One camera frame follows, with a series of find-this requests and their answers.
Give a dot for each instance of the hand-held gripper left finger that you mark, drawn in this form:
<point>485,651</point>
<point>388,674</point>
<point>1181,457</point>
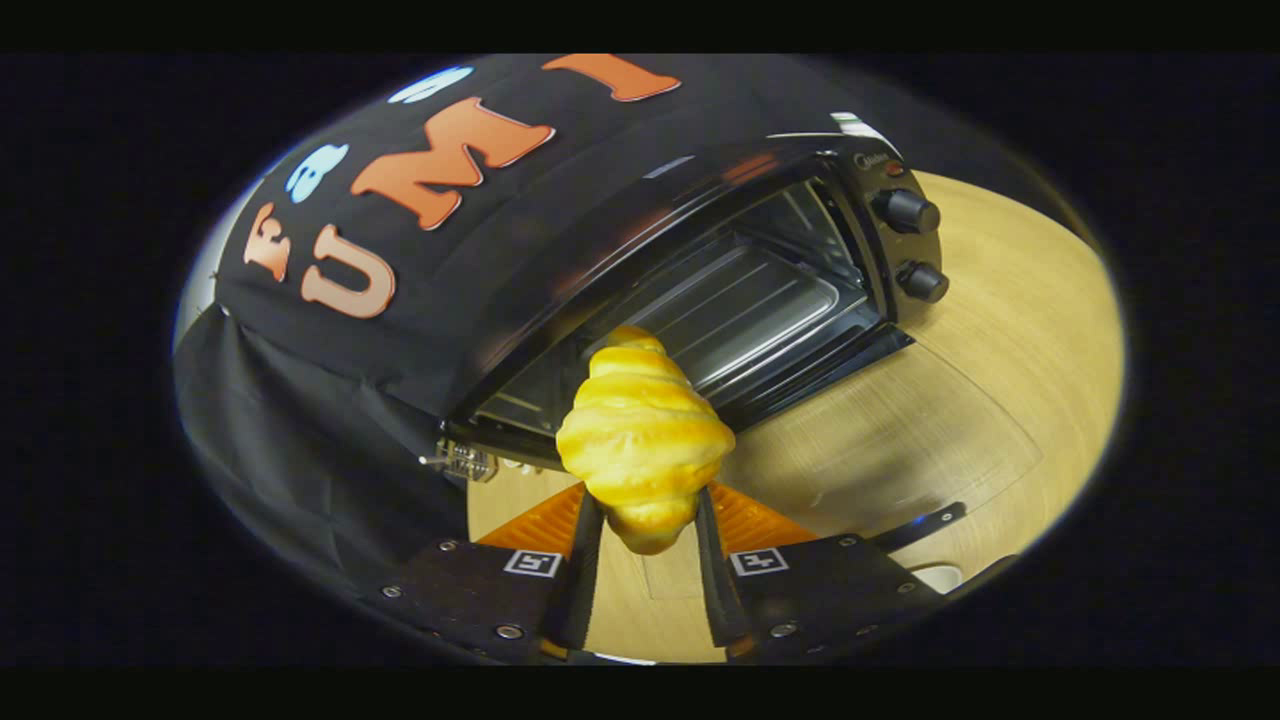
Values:
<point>580,590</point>

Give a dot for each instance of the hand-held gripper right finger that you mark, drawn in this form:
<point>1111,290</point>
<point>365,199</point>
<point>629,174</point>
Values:
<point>718,590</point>

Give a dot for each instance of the yellow croissant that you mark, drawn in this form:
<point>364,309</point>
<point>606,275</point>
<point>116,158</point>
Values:
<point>645,440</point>

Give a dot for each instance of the black toaster oven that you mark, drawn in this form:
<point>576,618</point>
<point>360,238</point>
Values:
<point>900,250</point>

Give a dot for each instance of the white plate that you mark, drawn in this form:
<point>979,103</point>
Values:
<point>938,578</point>

